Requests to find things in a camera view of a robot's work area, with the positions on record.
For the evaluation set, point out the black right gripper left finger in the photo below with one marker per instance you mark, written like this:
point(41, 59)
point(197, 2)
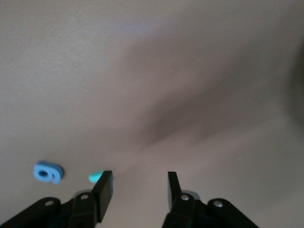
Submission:
point(104, 197)

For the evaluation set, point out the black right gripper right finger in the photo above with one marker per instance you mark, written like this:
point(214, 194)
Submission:
point(177, 202)

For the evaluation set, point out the teal foam letter r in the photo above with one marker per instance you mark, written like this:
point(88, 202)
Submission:
point(95, 177)

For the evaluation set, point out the blue foam letter g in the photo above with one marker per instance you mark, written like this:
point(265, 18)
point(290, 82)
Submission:
point(51, 175)

